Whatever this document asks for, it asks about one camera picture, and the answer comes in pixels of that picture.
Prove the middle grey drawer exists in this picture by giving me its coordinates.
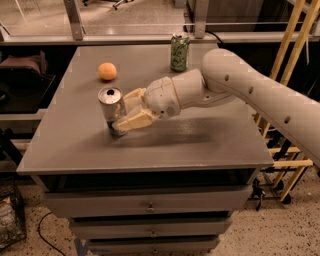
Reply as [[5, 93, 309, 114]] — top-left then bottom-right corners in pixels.
[[70, 218, 231, 240]]

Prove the top grey drawer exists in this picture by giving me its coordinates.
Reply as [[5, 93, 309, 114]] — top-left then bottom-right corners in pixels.
[[45, 185, 252, 218]]

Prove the grey drawer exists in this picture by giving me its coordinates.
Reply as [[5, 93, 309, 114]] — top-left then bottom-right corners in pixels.
[[70, 218, 231, 240], [45, 185, 252, 218], [88, 237, 219, 255]]

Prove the black floor cable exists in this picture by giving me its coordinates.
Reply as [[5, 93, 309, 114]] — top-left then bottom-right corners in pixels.
[[36, 211, 68, 256]]

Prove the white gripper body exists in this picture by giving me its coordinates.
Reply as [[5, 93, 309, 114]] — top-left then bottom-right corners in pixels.
[[144, 77, 181, 119]]

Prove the yellow wooden rack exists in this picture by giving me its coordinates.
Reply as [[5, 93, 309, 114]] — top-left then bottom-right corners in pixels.
[[253, 0, 320, 205]]

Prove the grey drawer cabinet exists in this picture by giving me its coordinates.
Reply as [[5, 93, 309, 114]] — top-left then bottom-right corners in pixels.
[[16, 43, 275, 256]]

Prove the bottom grey drawer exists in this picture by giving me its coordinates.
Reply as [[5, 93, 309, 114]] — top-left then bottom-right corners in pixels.
[[88, 237, 219, 255]]

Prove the black cable behind table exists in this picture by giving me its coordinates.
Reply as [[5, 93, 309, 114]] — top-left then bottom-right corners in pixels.
[[205, 30, 226, 49]]

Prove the silver blue redbull can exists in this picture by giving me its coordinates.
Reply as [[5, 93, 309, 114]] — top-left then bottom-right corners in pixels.
[[98, 86, 126, 136]]

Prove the green soda can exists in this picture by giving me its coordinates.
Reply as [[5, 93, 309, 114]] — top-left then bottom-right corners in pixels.
[[170, 34, 190, 72]]

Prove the black wire basket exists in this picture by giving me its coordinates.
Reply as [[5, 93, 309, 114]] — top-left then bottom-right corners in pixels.
[[0, 178, 26, 251]]

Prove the dark chair with cushion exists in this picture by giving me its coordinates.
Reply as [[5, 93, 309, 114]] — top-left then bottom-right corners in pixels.
[[0, 51, 56, 114]]

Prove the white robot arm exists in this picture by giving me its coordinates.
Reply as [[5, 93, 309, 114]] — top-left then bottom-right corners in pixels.
[[113, 48, 320, 166]]

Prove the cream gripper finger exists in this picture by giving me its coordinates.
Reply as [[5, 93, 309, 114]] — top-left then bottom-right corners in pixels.
[[112, 107, 158, 131], [123, 88, 146, 116]]

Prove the orange fruit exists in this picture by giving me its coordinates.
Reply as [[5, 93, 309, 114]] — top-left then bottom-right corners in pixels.
[[98, 62, 117, 81]]

